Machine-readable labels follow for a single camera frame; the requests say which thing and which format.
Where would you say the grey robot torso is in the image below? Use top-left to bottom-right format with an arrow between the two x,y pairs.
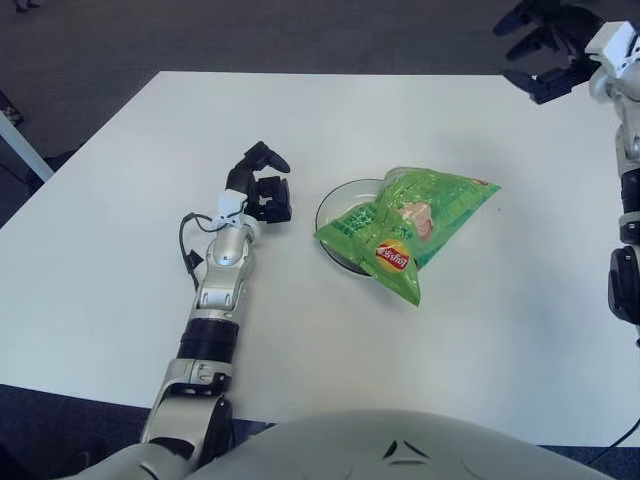
74,409 -> 640,480

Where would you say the white table leg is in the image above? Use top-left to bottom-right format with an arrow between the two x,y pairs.
0,107 -> 55,184

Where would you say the green chip bag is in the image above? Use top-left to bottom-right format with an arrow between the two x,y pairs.
313,166 -> 502,308

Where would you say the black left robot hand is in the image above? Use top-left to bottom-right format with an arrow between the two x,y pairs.
217,141 -> 293,234

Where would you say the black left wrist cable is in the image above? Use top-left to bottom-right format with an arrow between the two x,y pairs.
178,212 -> 236,291

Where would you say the black floor cable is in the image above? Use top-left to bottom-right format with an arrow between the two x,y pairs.
610,418 -> 640,449

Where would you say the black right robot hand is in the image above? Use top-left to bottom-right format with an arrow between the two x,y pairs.
492,0 -> 640,105

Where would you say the white plate with black rim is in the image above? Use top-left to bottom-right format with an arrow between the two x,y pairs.
314,178 -> 386,276

